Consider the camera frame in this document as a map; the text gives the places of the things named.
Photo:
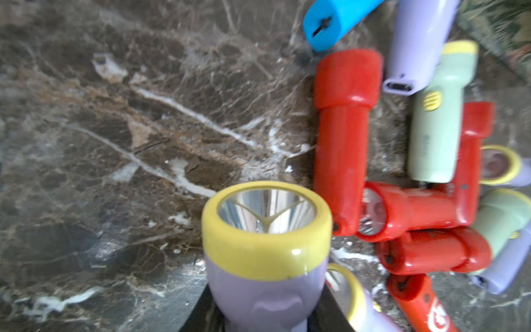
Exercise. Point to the purple flashlight bottom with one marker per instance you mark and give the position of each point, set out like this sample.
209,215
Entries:
356,303

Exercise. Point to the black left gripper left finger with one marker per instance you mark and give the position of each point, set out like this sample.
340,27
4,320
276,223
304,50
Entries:
206,316

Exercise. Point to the cream green tote bag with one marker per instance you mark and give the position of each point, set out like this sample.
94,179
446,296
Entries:
502,27

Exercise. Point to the red flashlight with logo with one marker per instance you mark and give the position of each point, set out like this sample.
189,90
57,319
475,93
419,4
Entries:
416,298

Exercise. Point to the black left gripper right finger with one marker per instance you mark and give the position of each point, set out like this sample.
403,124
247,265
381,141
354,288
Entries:
327,315

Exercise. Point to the green flashlight upper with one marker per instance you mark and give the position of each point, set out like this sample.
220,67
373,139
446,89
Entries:
438,113

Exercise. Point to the purple flashlight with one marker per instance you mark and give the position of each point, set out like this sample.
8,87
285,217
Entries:
420,32
500,274
266,246
356,303

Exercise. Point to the red flashlight upper right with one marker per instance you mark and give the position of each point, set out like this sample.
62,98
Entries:
478,120

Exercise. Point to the red flashlight middle horizontal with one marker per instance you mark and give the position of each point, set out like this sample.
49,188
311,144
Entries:
388,211

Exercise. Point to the green flashlight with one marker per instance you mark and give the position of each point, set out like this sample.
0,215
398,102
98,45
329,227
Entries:
438,113
500,213

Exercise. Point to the red flashlight horizontal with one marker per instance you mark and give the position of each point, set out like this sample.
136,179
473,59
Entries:
461,250
388,211

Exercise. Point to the green flashlight right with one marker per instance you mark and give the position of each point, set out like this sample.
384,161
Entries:
500,213

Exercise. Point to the red flashlight vertical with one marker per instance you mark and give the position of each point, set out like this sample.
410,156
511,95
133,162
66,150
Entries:
347,88

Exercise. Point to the red flashlight lower horizontal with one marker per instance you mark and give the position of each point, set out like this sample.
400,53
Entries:
461,250

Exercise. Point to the purple flashlight right horizontal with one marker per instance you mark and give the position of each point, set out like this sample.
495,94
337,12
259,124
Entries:
503,166

